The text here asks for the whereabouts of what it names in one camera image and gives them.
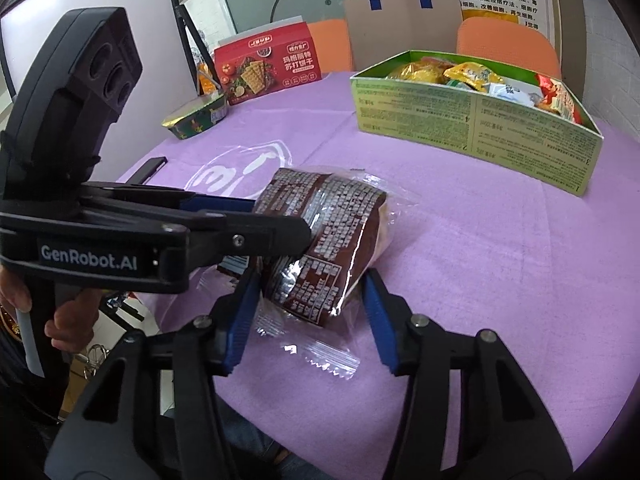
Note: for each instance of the person's left forearm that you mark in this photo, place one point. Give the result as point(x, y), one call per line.
point(20, 380)

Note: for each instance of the red cracker box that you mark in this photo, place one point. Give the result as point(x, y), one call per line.
point(265, 70)

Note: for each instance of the green gold foil bowl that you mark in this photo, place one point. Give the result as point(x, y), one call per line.
point(195, 117)

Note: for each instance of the pile of snack packets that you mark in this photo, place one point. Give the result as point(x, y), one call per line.
point(470, 77)

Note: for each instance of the brown bread packet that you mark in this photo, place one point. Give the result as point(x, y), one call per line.
point(325, 220)

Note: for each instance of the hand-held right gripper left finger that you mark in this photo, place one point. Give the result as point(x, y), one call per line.
point(236, 320)

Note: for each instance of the orange yellow snack bag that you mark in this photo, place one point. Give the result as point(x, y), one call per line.
point(207, 80)

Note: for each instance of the purple tablecloth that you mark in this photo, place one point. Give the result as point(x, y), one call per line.
point(475, 270)

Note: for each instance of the person's blue jeans leg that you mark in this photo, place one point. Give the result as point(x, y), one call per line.
point(260, 445)

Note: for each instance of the person's left hand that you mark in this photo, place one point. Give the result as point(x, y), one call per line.
point(70, 322)

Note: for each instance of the orange chair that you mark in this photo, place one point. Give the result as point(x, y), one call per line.
point(327, 45)
point(505, 42)

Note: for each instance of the black flat object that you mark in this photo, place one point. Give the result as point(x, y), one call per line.
point(147, 170)

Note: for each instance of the green white cardboard box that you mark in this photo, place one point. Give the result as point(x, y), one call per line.
point(475, 130)

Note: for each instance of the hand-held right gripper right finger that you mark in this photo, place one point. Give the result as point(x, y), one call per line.
point(381, 325)

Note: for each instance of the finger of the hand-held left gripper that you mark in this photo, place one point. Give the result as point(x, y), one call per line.
point(215, 205)
point(250, 237)

